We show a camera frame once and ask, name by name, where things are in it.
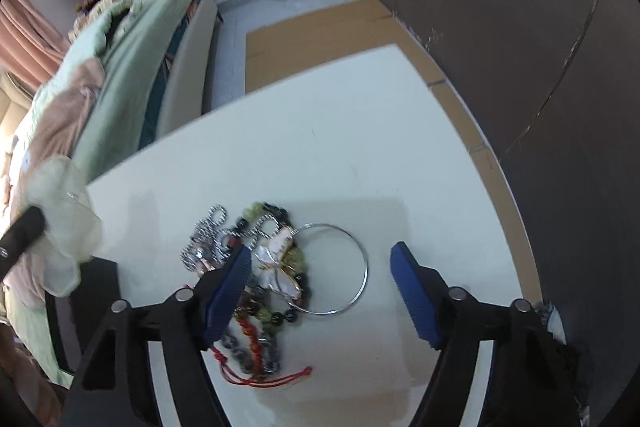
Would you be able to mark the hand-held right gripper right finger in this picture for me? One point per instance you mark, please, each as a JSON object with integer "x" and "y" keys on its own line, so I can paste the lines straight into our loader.
{"x": 415, "y": 297}

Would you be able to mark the bed with green sheet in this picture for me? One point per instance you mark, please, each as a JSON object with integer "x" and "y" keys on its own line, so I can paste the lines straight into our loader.
{"x": 135, "y": 72}

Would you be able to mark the pink curtain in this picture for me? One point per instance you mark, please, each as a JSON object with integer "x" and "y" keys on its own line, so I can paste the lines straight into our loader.
{"x": 25, "y": 37}

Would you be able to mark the brown cardboard sheet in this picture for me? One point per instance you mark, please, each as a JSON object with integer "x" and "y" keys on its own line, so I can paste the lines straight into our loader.
{"x": 460, "y": 117}
{"x": 310, "y": 37}
{"x": 510, "y": 227}

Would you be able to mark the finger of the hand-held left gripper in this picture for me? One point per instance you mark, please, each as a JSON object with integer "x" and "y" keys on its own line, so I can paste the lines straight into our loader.
{"x": 22, "y": 229}

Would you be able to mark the translucent white pouch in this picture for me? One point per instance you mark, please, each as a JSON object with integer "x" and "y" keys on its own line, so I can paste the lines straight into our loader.
{"x": 65, "y": 207}

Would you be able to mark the silver bangle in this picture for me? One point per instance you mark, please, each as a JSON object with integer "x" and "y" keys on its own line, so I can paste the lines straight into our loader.
{"x": 366, "y": 264}

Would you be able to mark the black jewelry box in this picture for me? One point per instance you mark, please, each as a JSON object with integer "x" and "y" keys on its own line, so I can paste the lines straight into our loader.
{"x": 97, "y": 282}

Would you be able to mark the light green quilt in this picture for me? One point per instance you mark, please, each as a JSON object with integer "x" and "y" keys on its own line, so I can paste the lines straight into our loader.
{"x": 95, "y": 32}

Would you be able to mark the grey bed frame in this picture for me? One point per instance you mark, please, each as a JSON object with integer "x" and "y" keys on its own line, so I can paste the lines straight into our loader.
{"x": 187, "y": 82}

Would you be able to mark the pink floral blanket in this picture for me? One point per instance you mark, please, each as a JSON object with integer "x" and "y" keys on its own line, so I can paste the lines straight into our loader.
{"x": 70, "y": 102}

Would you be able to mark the white butterfly ornament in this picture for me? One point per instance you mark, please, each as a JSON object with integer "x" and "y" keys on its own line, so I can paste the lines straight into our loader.
{"x": 272, "y": 257}

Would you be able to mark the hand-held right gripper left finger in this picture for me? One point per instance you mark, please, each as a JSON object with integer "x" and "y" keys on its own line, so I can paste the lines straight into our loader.
{"x": 227, "y": 292}

